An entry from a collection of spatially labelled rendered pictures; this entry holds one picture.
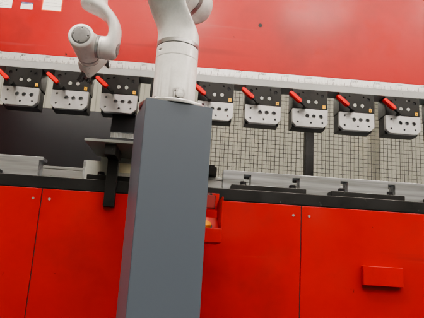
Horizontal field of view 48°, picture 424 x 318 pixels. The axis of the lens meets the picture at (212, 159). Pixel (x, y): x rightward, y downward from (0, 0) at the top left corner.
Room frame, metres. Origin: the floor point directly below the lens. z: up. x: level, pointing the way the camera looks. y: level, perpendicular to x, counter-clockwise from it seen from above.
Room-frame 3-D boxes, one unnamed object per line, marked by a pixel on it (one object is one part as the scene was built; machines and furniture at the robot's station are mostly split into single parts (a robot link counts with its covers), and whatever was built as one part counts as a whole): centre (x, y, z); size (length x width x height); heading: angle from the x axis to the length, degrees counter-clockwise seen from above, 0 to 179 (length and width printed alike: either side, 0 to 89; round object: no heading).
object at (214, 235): (1.60, 0.06, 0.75); 0.20 x 0.16 x 0.18; 94
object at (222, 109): (1.92, 0.00, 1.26); 0.15 x 0.09 x 0.17; 93
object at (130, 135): (1.90, 0.38, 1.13); 0.10 x 0.02 x 0.10; 93
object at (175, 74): (1.26, 0.12, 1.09); 0.19 x 0.19 x 0.18
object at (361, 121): (1.95, -0.60, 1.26); 0.15 x 0.09 x 0.17; 93
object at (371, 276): (1.79, -0.66, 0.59); 0.15 x 0.02 x 0.07; 93
